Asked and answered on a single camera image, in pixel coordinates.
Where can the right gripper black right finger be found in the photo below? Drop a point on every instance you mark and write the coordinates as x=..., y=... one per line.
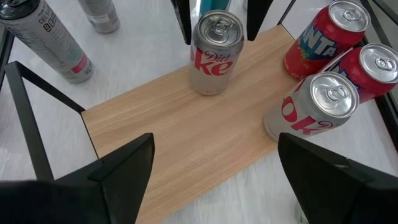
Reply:
x=348, y=199

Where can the silver Diet Coke can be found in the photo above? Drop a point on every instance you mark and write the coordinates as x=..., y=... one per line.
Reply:
x=214, y=71
x=311, y=115

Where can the red Fanta can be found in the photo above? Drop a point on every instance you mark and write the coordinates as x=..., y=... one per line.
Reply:
x=317, y=49
x=379, y=62

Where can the wooden shelf black metal frame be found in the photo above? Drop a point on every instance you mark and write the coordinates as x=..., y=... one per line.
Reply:
x=202, y=140

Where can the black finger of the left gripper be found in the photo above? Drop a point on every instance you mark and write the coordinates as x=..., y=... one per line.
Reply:
x=183, y=21
x=258, y=18

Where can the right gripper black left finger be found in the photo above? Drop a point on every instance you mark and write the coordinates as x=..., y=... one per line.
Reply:
x=62, y=202

